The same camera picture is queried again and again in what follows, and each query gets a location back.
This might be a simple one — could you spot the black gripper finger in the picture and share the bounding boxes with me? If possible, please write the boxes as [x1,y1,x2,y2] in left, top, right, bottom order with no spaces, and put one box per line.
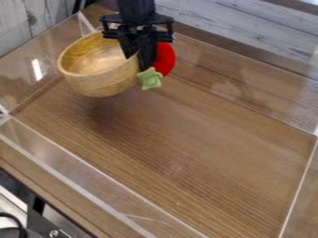
[137,34,157,71]
[120,34,138,59]

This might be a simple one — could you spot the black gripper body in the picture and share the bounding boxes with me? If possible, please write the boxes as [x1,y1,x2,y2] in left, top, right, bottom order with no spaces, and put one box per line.
[100,0,174,42]

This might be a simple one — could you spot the red plush tomato green stem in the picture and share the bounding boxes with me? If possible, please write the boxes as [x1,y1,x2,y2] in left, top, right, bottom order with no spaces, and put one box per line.
[137,42,177,90]

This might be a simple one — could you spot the wooden bowl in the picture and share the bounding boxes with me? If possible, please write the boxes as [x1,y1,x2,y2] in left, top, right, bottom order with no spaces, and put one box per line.
[58,31,140,98]

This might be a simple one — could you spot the clear acrylic corner bracket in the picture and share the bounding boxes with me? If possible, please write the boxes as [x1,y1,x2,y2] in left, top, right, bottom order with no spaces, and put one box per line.
[78,12,102,36]

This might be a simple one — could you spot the clear acrylic tray wall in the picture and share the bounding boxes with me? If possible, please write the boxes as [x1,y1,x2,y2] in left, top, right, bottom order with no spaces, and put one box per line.
[0,106,208,238]

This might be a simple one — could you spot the black table leg bracket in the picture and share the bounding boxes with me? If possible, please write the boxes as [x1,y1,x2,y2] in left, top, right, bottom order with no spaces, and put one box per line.
[27,195,81,238]

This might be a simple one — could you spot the black cable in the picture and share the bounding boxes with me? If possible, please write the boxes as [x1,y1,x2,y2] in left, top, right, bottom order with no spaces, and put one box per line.
[0,212,29,238]

